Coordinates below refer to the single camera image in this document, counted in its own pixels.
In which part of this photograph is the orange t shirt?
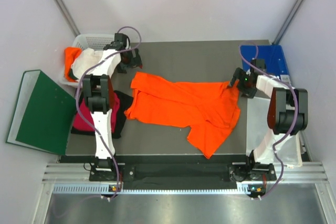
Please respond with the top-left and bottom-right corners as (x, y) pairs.
(125, 72), (240, 159)
(64, 47), (82, 82)

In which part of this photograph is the black folded t shirt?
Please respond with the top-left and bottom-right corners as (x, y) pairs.
(71, 90), (133, 139)

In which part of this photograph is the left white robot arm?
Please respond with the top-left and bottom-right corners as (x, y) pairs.
(79, 41), (138, 182)

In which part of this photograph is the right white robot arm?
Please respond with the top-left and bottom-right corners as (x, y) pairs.
(227, 68), (308, 182)

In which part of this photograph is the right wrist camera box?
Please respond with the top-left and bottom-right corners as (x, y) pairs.
(250, 58), (267, 74)

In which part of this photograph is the slotted grey cable duct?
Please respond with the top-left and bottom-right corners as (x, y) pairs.
(52, 184), (266, 195)

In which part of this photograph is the magenta folded t shirt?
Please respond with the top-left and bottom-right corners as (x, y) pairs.
(72, 91), (121, 134)

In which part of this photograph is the white t shirt in basket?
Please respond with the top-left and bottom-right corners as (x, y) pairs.
(69, 48), (103, 81)

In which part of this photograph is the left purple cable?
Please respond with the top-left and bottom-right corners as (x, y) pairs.
(75, 26), (143, 200)

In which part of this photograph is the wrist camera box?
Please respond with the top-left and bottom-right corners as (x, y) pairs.
(112, 33), (129, 50)
(250, 58), (267, 74)

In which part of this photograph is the white perforated plastic basket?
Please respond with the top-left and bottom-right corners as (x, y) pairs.
(59, 34), (119, 86)

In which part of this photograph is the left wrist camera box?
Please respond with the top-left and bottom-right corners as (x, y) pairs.
(112, 33), (129, 50)

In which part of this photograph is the aluminium frame rail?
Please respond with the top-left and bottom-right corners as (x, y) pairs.
(43, 162), (328, 184)

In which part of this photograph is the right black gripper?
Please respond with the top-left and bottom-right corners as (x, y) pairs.
(226, 68), (256, 99)

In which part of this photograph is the blue folder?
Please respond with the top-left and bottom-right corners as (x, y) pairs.
(240, 45), (291, 84)

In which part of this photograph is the green ring binder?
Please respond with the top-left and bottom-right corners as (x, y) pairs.
(6, 70), (76, 155)

